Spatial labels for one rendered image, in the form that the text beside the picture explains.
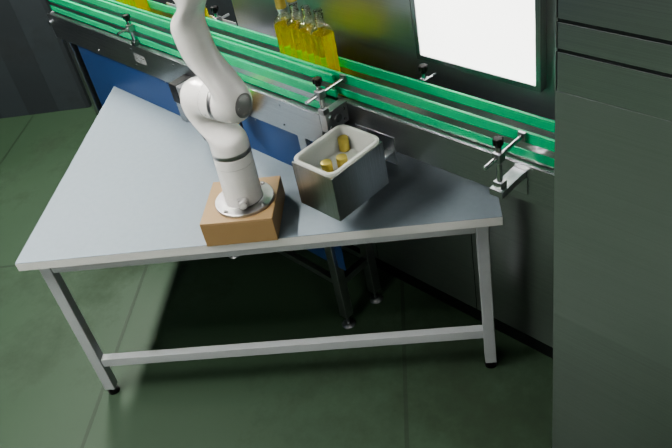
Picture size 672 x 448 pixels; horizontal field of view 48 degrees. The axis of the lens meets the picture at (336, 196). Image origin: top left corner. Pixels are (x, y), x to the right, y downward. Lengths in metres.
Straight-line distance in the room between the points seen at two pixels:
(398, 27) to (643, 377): 1.19
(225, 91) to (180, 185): 0.69
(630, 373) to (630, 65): 0.84
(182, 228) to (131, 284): 1.11
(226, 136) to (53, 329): 1.61
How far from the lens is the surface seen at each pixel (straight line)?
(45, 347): 3.54
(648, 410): 2.12
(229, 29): 2.89
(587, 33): 1.53
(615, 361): 2.05
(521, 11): 2.05
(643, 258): 1.77
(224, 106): 2.15
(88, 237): 2.68
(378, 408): 2.82
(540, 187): 2.04
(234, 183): 2.33
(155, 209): 2.68
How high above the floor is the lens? 2.25
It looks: 37 degrees down
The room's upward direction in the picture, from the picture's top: 12 degrees counter-clockwise
